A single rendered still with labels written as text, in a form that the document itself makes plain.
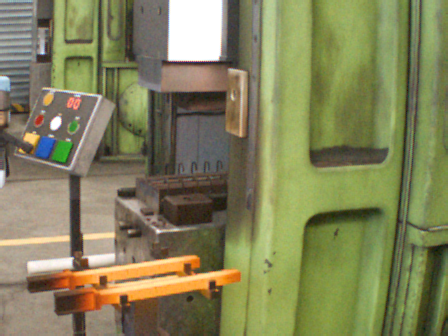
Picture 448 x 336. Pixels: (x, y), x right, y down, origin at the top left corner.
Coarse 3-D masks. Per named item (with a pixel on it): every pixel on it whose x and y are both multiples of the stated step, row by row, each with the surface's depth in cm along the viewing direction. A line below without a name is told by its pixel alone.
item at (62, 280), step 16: (192, 256) 177; (64, 272) 164; (80, 272) 165; (96, 272) 166; (112, 272) 166; (128, 272) 168; (144, 272) 170; (160, 272) 172; (32, 288) 160; (48, 288) 160; (64, 288) 162
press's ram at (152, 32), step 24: (144, 0) 215; (168, 0) 198; (192, 0) 199; (216, 0) 202; (144, 24) 217; (168, 24) 199; (192, 24) 201; (216, 24) 204; (144, 48) 218; (168, 48) 201; (192, 48) 203; (216, 48) 205
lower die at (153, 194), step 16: (144, 176) 234; (160, 176) 230; (176, 176) 227; (144, 192) 227; (160, 192) 216; (176, 192) 218; (192, 192) 219; (208, 192) 221; (160, 208) 217; (224, 208) 225
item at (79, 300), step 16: (224, 272) 167; (240, 272) 167; (80, 288) 153; (112, 288) 157; (128, 288) 157; (144, 288) 157; (160, 288) 159; (176, 288) 160; (192, 288) 162; (64, 304) 150; (80, 304) 152; (96, 304) 152
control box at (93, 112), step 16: (64, 96) 266; (80, 96) 261; (96, 96) 255; (32, 112) 275; (48, 112) 269; (64, 112) 263; (80, 112) 258; (96, 112) 254; (32, 128) 271; (48, 128) 265; (64, 128) 260; (80, 128) 255; (96, 128) 256; (80, 144) 252; (96, 144) 257; (32, 160) 267; (48, 160) 259; (80, 160) 253
